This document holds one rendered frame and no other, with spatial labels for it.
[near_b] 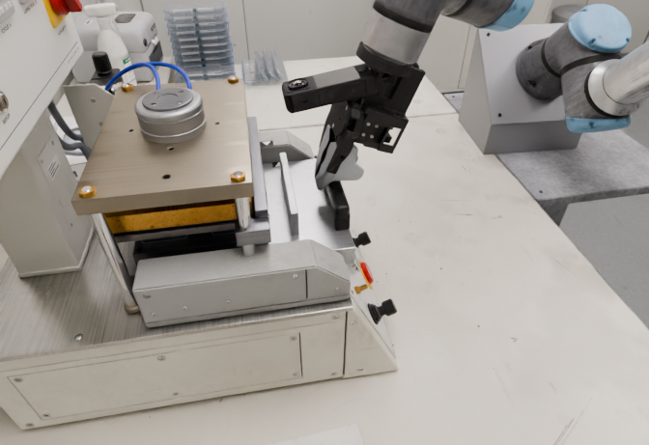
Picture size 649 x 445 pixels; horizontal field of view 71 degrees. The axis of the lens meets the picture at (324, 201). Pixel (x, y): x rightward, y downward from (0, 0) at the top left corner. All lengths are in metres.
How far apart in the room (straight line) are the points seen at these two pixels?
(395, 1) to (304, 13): 2.60
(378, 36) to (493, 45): 0.76
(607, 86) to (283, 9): 2.37
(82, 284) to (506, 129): 0.99
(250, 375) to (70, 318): 0.24
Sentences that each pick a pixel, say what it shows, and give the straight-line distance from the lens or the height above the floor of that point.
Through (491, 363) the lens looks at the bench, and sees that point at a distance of 0.79.
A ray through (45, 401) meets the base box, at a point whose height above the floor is 0.82.
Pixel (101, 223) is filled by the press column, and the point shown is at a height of 1.07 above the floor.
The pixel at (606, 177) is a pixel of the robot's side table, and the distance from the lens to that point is 1.29.
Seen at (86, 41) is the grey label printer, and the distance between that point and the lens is 1.56.
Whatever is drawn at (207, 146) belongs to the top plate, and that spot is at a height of 1.11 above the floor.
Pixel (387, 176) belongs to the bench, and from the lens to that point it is 1.11.
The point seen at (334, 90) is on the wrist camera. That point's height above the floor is 1.15.
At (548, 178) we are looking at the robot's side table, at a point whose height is 0.75.
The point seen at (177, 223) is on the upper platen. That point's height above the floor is 1.04.
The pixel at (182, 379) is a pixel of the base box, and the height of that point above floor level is 0.82.
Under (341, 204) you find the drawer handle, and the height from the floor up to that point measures 1.01.
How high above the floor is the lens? 1.39
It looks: 39 degrees down
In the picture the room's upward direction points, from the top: straight up
